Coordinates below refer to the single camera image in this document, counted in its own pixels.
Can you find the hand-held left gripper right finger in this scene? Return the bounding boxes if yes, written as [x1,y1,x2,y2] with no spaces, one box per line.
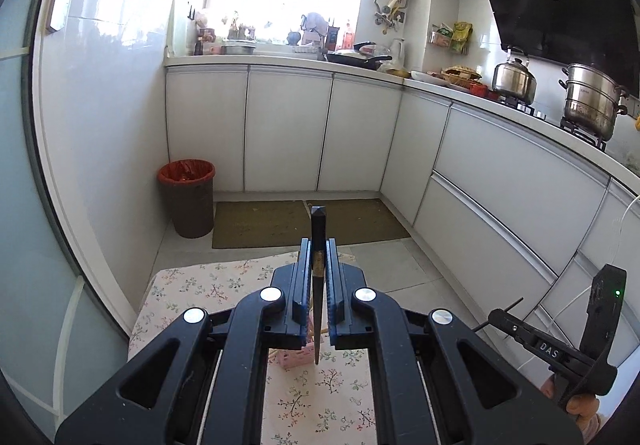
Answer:
[324,238,585,445]

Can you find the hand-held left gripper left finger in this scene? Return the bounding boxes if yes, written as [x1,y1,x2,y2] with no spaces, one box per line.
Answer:
[54,238,315,445]

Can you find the pink perforated plastic basket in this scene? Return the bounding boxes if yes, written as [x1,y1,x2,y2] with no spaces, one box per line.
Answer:
[270,347,326,372]

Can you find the black chopstick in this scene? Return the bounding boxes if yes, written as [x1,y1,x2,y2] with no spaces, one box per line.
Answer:
[310,206,329,366]

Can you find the person's right hand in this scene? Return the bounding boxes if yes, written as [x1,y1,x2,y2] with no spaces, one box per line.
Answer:
[540,372,608,441]

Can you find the brown floor mat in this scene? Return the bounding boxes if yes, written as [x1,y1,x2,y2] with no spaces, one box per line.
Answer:
[212,200,312,250]
[305,198,412,246]

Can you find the floral tablecloth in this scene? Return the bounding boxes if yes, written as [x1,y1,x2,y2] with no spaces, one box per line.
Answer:
[127,250,378,445]

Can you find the brown trash bin red liner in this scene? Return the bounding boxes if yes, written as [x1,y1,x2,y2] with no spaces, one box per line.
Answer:
[157,159,217,240]

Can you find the white kitchen cabinet unit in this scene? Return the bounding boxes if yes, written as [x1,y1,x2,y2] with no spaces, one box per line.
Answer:
[165,65,640,376]

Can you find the gas stove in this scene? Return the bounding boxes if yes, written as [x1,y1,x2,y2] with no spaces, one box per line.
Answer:
[497,92,608,150]

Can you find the black frying pan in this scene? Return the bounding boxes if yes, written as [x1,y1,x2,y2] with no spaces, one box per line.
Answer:
[326,50,394,72]

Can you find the white plate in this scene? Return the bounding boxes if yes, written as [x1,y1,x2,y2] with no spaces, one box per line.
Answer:
[410,70,451,86]

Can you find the white jug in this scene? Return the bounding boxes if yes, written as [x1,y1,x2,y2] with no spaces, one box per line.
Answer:
[389,39,407,72]

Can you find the white kitchen countertop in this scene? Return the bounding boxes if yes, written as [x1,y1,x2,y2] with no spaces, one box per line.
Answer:
[165,52,640,198]

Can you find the steel steamer pot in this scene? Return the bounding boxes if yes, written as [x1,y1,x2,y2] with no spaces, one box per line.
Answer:
[559,63,630,142]

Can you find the woven food basket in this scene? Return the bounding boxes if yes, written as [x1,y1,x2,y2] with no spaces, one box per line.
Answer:
[444,66,483,86]

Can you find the steel kettle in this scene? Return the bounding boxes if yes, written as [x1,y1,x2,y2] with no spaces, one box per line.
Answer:
[491,47,538,106]

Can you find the grey figurine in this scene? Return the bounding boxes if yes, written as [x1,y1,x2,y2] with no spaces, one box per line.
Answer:
[300,12,329,46]

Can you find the water heater pipes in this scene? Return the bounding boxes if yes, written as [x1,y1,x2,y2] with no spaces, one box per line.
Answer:
[372,0,408,36]

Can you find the yellow green packet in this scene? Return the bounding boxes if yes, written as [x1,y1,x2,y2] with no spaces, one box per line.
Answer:
[451,21,473,56]

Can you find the pale cutting board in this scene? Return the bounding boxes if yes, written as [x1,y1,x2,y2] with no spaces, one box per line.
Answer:
[167,0,197,56]

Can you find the frosted glass door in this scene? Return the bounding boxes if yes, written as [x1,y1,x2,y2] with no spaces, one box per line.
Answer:
[0,0,166,431]

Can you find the black range hood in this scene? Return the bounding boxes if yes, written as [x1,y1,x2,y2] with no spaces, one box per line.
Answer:
[469,0,640,98]

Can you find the white cable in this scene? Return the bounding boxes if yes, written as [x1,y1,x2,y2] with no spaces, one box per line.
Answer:
[517,195,640,373]

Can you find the wall rack with packets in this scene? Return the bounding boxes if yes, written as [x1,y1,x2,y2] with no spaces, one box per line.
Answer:
[427,23,456,50]

